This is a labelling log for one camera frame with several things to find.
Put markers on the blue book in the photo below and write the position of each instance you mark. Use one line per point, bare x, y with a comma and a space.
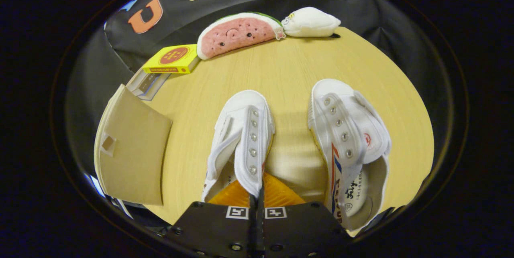
150, 83

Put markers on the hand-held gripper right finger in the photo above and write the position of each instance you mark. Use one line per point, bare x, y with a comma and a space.
297, 230

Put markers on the white canvas shoe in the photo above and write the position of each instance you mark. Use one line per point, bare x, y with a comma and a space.
345, 129
249, 129

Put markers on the white plush toy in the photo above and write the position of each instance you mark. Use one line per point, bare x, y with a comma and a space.
311, 23

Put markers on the watermelon slice plush toy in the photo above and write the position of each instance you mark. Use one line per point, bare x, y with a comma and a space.
237, 33

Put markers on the beige fabric storage box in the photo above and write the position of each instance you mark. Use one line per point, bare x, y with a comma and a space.
132, 149

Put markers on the yellow book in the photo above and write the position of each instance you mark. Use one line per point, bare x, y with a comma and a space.
172, 57

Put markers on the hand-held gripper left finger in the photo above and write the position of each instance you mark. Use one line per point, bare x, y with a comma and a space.
217, 230

